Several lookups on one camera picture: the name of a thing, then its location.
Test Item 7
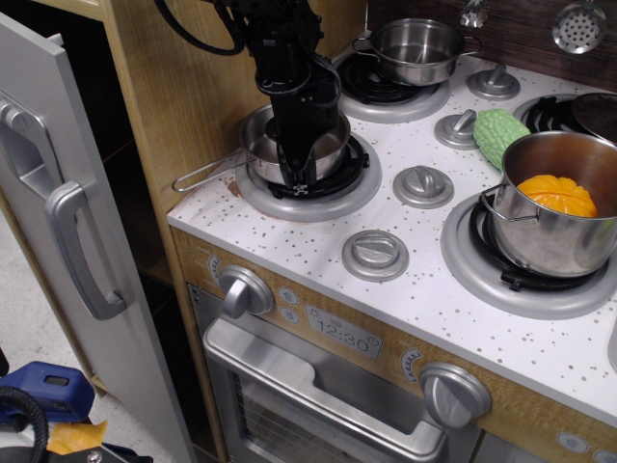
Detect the grey stovetop knob middle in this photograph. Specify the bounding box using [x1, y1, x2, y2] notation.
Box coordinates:
[392, 165, 454, 209]

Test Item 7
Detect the dark pot lid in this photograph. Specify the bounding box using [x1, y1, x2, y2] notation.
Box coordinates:
[572, 93, 617, 145]

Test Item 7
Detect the grey stovetop knob front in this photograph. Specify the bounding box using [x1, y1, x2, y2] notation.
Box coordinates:
[341, 230, 410, 283]

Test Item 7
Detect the black rear left burner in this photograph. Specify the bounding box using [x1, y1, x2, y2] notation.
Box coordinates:
[336, 54, 422, 104]

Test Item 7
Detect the silver oven dial right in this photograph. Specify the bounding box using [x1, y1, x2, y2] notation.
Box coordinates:
[419, 362, 493, 429]

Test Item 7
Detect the small steel long-handled pan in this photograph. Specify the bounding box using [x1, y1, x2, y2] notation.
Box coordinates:
[172, 105, 350, 193]

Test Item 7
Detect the silver oven dial left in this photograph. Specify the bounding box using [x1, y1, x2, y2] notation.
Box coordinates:
[219, 264, 275, 319]

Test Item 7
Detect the orange plastic toy pumpkin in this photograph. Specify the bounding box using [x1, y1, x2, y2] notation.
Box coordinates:
[517, 175, 599, 218]

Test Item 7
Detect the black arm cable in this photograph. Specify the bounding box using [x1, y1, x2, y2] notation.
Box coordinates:
[153, 0, 247, 55]

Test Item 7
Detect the steel two-handled pot rear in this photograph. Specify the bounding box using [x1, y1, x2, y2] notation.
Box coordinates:
[352, 18, 483, 87]

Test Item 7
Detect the blue device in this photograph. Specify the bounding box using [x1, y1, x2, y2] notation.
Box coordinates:
[1, 361, 94, 422]

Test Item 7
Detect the hanging steel utensil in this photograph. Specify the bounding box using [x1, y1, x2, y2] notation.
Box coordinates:
[460, 0, 489, 29]

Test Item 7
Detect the grey stovetop knob rear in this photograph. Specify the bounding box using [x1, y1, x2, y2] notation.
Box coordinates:
[467, 64, 521, 101]

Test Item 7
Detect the hanging steel skimmer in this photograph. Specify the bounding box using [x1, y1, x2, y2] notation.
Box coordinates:
[551, 1, 606, 55]

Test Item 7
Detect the silver oven dial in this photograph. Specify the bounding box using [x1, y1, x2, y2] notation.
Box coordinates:
[419, 362, 493, 429]
[219, 264, 275, 319]

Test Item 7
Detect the grey stovetop knob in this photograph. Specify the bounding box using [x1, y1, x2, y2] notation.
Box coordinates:
[467, 64, 521, 101]
[341, 230, 410, 283]
[392, 165, 454, 209]
[434, 110, 478, 150]

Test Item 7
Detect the green plastic bitter gourd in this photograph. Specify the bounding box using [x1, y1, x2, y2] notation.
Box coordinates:
[473, 109, 530, 171]

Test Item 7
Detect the black braided cable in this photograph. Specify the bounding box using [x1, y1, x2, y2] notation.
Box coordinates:
[0, 385, 50, 463]

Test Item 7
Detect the silver oven door handle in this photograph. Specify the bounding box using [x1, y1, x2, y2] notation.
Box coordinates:
[203, 319, 447, 462]

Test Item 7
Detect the grey fridge door handle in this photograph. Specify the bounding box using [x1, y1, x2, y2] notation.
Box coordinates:
[44, 180, 126, 321]

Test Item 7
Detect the black front right burner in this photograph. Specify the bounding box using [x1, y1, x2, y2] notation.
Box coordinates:
[469, 202, 608, 292]

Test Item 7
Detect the black burner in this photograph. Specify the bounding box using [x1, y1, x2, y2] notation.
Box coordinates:
[514, 94, 589, 134]
[469, 202, 608, 292]
[336, 54, 422, 104]
[266, 136, 370, 200]

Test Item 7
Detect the black front left burner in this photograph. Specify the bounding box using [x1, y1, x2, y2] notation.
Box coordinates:
[266, 136, 370, 200]

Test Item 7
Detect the grey fridge door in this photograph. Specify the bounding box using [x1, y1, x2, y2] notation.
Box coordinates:
[1, 16, 196, 462]

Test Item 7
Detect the steel pot front right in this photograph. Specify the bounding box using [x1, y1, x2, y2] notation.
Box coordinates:
[480, 131, 616, 278]

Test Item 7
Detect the yellow tape piece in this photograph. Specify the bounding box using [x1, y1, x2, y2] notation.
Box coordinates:
[46, 421, 108, 455]

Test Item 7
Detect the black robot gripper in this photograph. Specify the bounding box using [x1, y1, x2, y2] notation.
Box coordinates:
[255, 42, 342, 197]

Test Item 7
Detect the grey stovetop knob upper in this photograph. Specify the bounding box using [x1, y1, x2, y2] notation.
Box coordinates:
[434, 110, 478, 150]

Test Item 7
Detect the black rear right burner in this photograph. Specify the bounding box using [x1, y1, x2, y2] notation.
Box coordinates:
[514, 94, 589, 134]

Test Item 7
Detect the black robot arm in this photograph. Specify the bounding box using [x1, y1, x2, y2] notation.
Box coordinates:
[229, 1, 341, 195]

